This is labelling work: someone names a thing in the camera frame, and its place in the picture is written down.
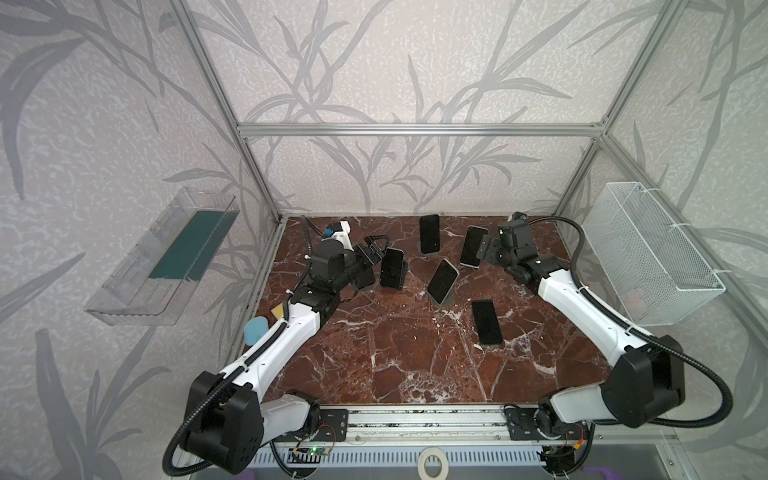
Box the white-edged phone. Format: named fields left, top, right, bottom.
left=459, top=225, right=488, bottom=268

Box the black phone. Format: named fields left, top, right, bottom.
left=419, top=214, right=441, bottom=255
left=471, top=299, right=504, bottom=345

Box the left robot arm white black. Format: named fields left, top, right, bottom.
left=162, top=232, right=389, bottom=477

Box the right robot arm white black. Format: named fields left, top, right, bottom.
left=477, top=212, right=734, bottom=437

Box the green-edged phone on stand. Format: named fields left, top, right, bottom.
left=379, top=248, right=408, bottom=291

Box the yellow sponge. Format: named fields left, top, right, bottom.
left=270, top=303, right=284, bottom=320

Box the white tape roll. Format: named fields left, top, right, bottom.
left=417, top=447, right=450, bottom=480

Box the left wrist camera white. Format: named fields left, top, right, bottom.
left=325, top=220, right=353, bottom=250

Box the white wire mesh basket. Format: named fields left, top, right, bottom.
left=582, top=182, right=726, bottom=327

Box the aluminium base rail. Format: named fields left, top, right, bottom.
left=173, top=401, right=679, bottom=448

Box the clear plastic wall bin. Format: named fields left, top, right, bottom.
left=84, top=187, right=240, bottom=327

